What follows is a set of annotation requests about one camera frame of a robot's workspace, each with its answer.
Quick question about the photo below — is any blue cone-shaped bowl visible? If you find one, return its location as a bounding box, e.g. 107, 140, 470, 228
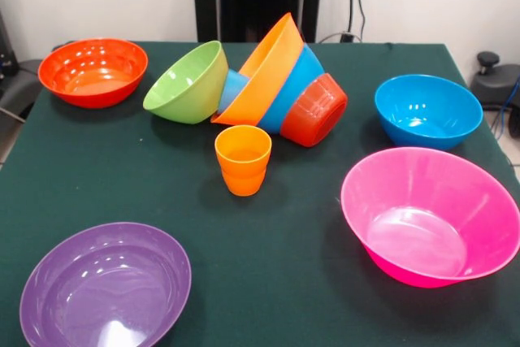
258, 44, 326, 135

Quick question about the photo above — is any large orange bowl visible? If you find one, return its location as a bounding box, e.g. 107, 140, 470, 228
210, 12, 305, 127

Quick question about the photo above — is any blue cup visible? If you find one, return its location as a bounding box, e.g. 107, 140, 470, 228
217, 69, 252, 115

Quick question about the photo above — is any green bowl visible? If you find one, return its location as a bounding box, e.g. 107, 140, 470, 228
142, 40, 229, 125

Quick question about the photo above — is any large red-orange bowl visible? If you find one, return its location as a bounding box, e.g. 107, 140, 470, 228
37, 37, 150, 110

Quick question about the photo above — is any small red bowl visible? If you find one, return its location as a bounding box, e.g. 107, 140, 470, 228
279, 72, 349, 148

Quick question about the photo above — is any blue round bowl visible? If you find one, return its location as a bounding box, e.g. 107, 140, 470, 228
374, 74, 484, 151

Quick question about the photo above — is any orange cup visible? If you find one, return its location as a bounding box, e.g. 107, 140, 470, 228
214, 124, 272, 180
221, 166, 268, 197

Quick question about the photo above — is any pink bowl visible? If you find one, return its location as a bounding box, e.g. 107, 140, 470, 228
340, 146, 520, 288

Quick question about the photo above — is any dark green table cloth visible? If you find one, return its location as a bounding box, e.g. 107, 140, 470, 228
0, 41, 520, 347

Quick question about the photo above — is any black equipment box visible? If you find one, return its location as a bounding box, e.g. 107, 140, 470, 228
0, 11, 18, 78

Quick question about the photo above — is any purple bowl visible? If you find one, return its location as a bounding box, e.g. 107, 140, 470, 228
19, 222, 193, 347

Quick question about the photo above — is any wall cable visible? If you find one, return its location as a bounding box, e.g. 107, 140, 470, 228
318, 0, 369, 44

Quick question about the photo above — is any black pedestal foot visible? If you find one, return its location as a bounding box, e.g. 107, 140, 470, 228
0, 58, 46, 128
470, 51, 520, 111

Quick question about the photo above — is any blue cable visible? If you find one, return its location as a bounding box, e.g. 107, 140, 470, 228
492, 77, 520, 139

